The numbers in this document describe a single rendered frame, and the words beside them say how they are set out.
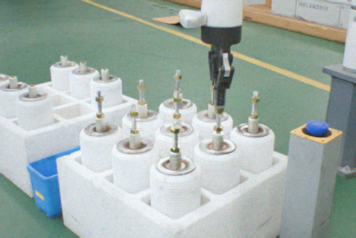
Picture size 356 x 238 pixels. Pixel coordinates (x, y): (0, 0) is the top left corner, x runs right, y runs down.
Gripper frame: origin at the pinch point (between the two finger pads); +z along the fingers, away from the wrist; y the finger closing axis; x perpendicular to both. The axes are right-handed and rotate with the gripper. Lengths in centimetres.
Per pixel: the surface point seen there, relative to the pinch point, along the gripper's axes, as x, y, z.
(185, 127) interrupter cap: 5.1, 10.4, 10.3
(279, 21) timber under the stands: -108, 266, 31
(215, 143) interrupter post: 0.6, -0.9, 9.4
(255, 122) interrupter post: -9.6, 6.0, 8.2
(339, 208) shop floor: -35, 12, 36
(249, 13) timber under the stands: -94, 303, 29
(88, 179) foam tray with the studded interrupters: 26.4, 2.6, 17.7
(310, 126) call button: -14.7, -10.0, 2.8
